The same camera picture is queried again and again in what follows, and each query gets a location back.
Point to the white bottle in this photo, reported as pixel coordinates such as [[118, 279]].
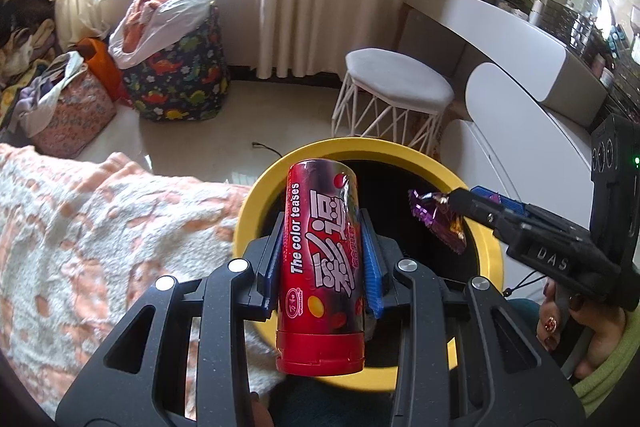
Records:
[[537, 13]]

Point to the red candy tube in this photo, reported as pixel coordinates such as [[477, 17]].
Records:
[[320, 257]]

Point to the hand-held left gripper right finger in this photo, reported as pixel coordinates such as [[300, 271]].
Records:
[[372, 272]]

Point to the pink floral bag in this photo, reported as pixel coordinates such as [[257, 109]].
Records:
[[82, 117]]

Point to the white bag of orange clothes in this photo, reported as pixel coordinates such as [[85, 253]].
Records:
[[170, 17]]

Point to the row of cosmetic bottles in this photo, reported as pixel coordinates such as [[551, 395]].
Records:
[[575, 29]]

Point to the person's left hand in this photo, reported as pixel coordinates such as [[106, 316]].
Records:
[[261, 414]]

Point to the yellow-rimmed black trash bin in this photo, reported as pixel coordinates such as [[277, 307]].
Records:
[[395, 207]]

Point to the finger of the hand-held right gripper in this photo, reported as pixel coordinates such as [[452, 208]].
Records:
[[500, 199], [475, 207]]

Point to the dinosaur print laundry basket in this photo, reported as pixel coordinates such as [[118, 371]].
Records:
[[185, 87]]

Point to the person's dark teal pants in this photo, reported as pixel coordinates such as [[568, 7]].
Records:
[[330, 402]]

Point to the lavender white clothes bundle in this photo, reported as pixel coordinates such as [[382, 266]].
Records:
[[45, 97]]

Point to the person's right forearm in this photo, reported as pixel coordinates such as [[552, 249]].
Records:
[[615, 382]]

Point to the person's right hand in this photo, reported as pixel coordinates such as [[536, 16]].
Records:
[[600, 337]]

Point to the pile of mixed clothes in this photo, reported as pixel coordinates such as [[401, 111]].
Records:
[[25, 47]]

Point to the purple candy wrapper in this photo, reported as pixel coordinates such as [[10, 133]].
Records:
[[435, 212]]

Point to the white dressing table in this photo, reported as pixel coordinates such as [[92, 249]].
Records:
[[480, 12]]

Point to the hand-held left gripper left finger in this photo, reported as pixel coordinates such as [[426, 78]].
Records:
[[273, 262]]

